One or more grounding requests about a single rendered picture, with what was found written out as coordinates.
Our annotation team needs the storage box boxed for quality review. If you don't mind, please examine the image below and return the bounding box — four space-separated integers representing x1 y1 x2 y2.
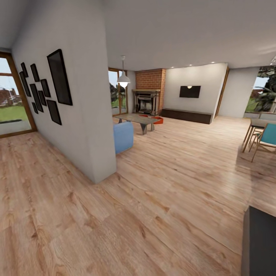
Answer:
152 117 163 124

